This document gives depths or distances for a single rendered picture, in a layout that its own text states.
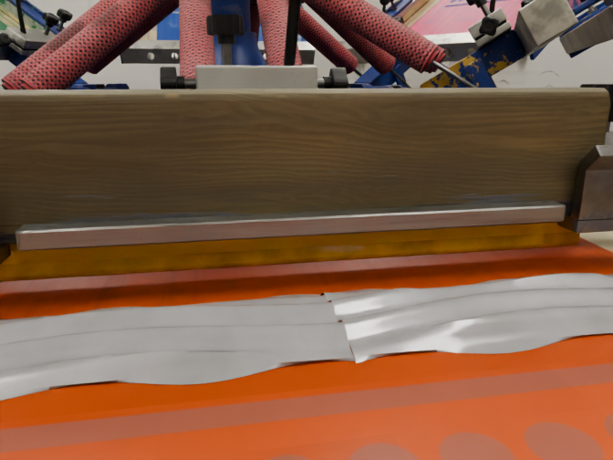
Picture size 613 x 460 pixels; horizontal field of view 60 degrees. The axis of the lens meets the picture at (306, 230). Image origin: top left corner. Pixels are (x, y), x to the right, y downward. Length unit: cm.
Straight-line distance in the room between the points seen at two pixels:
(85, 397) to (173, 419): 4
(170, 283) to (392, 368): 14
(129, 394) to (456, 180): 21
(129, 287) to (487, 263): 21
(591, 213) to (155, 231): 25
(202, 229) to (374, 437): 14
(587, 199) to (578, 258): 5
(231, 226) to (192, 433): 12
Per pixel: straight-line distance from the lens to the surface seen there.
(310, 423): 19
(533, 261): 36
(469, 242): 34
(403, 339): 23
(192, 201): 29
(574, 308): 28
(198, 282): 31
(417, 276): 32
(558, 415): 21
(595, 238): 43
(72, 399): 22
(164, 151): 28
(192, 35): 82
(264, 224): 28
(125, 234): 28
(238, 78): 56
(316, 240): 31
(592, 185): 35
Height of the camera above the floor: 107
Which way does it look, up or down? 16 degrees down
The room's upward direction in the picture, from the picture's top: straight up
